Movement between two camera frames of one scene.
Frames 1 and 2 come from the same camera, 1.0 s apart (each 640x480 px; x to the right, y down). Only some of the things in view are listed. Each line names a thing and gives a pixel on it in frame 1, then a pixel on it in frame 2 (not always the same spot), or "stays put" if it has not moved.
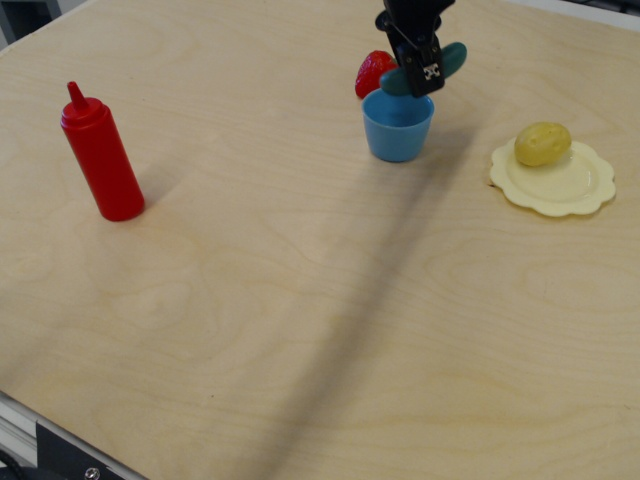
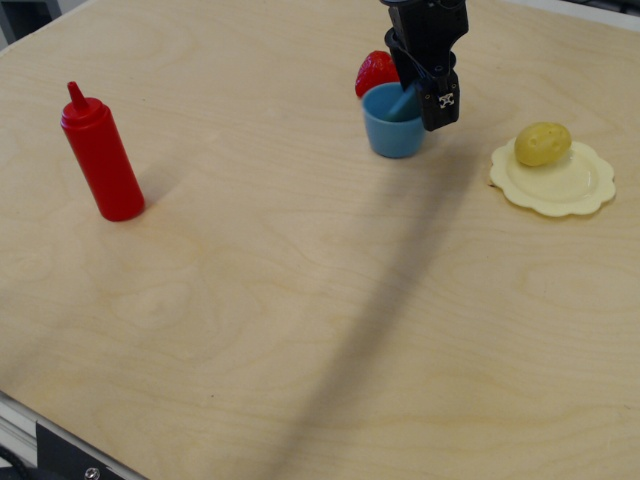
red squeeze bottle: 100,151 stays put
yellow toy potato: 543,143 stays put
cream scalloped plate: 577,183 stays put
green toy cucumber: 397,80 -> 408,108
